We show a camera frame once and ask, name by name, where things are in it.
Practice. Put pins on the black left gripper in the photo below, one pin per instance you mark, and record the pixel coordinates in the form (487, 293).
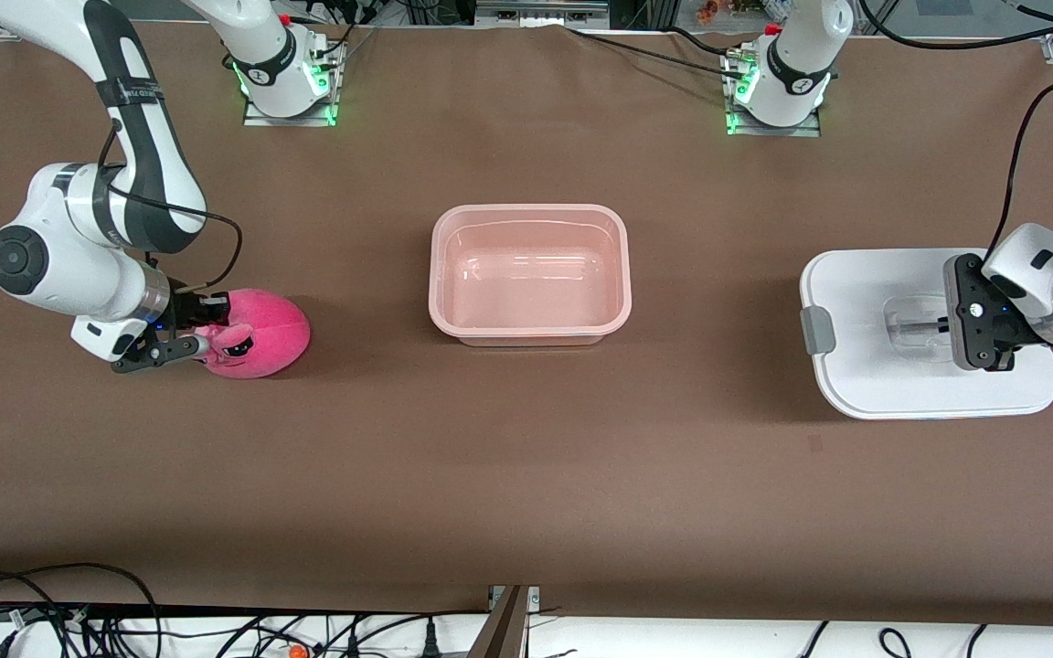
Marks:
(1015, 329)

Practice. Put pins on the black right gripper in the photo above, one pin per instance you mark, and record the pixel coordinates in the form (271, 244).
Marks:
(185, 312)

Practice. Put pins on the pink plush toy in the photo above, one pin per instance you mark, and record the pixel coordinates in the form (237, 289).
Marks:
(271, 334)

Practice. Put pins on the white box lid grey clips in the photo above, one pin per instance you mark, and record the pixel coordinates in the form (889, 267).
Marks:
(865, 384)

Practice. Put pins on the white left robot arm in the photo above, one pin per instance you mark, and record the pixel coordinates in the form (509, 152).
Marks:
(796, 82)

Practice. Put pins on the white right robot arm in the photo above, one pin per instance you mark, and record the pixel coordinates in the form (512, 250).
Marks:
(60, 265)

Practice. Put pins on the translucent pink plastic box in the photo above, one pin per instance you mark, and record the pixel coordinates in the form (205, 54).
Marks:
(531, 283)

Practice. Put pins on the black edge strip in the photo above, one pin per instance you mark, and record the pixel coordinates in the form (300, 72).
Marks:
(216, 609)

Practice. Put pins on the black power plug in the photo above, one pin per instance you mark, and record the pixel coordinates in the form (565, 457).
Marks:
(430, 644)
(353, 647)

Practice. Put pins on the brown table cover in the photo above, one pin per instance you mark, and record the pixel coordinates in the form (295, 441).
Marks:
(526, 475)

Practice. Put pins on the colourful small toys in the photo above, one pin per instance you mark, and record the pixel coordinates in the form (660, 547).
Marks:
(709, 11)

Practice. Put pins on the grey metal rack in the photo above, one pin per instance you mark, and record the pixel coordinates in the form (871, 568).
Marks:
(540, 11)

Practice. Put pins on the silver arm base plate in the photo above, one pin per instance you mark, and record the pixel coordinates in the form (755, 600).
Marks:
(257, 119)
(805, 131)

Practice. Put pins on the aluminium profile with bracket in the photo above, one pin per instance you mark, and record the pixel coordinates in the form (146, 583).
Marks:
(501, 631)

